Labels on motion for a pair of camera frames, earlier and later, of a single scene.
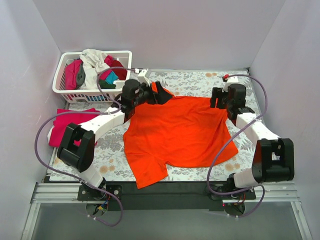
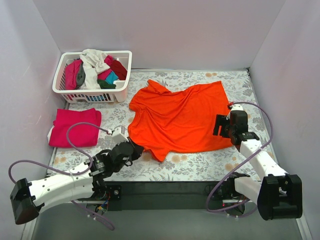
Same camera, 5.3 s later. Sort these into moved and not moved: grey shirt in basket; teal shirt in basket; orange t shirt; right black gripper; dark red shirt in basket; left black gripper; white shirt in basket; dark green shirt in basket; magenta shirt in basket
Moved: left black gripper; right black gripper; orange t shirt
Not moved: dark green shirt in basket; dark red shirt in basket; white shirt in basket; magenta shirt in basket; teal shirt in basket; grey shirt in basket
